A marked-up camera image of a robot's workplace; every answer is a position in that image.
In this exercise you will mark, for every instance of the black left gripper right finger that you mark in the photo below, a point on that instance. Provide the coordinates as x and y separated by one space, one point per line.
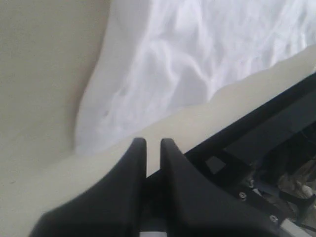
198 208

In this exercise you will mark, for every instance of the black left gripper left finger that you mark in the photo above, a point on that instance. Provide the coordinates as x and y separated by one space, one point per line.
110 208

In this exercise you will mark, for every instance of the white t-shirt red print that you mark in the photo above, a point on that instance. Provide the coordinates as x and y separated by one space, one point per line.
159 56

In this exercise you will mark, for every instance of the black table frame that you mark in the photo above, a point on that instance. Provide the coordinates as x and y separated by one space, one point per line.
248 158

